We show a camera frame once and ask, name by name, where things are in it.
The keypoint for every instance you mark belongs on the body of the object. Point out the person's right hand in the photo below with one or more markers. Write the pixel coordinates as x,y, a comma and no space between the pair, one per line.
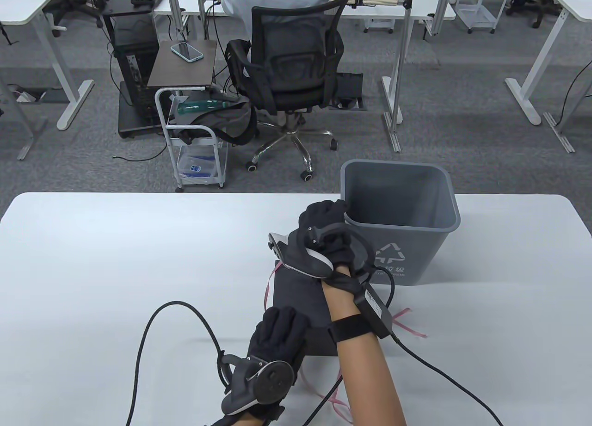
323,213

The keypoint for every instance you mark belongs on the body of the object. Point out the person's left hand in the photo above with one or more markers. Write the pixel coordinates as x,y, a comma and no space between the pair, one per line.
280,333

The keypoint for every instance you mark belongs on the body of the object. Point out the black gift box lid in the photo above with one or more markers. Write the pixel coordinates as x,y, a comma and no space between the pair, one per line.
296,301

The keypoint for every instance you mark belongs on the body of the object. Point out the black gift box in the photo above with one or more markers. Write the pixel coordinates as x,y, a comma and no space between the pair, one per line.
319,345

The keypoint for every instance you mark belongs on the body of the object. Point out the pink ribbon bow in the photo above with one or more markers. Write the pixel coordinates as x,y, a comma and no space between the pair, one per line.
416,332

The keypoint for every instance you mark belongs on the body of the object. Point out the person's right forearm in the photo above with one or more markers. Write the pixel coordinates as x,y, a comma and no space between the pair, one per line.
365,379

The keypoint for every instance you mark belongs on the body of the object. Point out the black floor outlet box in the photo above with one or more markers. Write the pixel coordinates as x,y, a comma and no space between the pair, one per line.
349,86

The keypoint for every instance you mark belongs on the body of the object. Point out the clear plastic box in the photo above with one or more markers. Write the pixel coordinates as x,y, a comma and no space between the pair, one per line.
199,167

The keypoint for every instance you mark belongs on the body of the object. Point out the grey floor outlet box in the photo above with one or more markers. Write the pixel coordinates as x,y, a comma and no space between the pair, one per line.
27,96

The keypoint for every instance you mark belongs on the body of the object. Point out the black handheld controller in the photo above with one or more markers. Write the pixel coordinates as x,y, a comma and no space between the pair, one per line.
273,382
305,264

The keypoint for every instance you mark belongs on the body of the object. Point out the grey plastic waste bin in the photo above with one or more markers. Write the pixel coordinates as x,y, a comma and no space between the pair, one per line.
416,199

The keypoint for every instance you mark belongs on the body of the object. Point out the black mesh office chair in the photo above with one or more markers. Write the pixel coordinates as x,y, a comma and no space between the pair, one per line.
286,97

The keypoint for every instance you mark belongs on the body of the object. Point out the grey backpack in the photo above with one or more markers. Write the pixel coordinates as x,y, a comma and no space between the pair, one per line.
222,120

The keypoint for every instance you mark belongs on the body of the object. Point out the white rolling cart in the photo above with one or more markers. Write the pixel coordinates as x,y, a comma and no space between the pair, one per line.
172,162

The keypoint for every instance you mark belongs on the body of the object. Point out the green bottle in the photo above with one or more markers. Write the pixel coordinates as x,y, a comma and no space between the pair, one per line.
203,105

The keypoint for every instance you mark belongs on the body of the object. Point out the brown side table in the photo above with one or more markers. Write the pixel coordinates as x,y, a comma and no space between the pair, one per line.
185,72

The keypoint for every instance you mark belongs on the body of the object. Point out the black computer cart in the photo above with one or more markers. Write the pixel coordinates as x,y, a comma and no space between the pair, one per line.
138,126

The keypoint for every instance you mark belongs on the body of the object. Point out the smartphone with teal case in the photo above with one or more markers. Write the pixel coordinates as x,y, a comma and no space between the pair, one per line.
187,52

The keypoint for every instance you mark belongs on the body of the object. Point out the black computer tower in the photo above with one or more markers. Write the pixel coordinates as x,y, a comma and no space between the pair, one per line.
134,42

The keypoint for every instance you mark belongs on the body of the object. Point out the aluminium frame post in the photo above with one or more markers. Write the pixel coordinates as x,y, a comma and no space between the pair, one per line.
178,9
400,74

